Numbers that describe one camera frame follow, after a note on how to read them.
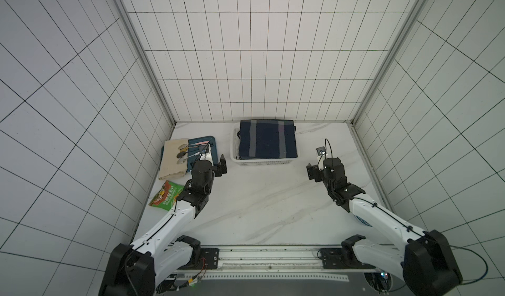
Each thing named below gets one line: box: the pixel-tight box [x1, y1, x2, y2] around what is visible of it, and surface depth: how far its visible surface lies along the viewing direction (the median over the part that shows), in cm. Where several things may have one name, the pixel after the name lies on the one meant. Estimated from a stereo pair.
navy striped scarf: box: [238, 119, 298, 160], surface depth 97 cm
